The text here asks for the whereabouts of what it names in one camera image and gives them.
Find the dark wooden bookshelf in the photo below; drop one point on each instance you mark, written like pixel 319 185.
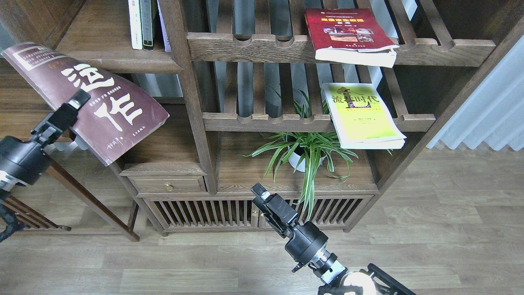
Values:
pixel 236 85

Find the white book behind post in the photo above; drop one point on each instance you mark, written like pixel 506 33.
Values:
pixel 166 42

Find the red book on shelf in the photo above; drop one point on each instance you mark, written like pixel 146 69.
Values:
pixel 350 36

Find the dark green upright book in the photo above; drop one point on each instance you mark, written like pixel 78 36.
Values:
pixel 149 15

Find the white upright book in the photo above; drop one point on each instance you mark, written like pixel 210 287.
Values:
pixel 135 21

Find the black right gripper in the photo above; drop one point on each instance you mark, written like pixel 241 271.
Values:
pixel 306 242

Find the wooden side table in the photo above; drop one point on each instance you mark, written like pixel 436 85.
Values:
pixel 20 108

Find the maroon book white characters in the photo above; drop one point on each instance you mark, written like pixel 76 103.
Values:
pixel 118 115

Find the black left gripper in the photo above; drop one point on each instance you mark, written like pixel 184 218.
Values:
pixel 23 162

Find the white curtain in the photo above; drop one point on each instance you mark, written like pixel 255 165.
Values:
pixel 494 113

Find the yellow green book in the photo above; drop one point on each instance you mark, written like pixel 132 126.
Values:
pixel 361 119

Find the green spider plant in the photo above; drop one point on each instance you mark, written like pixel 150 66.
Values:
pixel 313 149

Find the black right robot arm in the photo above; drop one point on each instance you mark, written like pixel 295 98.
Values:
pixel 338 280

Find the brass drawer knob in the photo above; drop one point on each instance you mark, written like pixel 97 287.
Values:
pixel 169 187

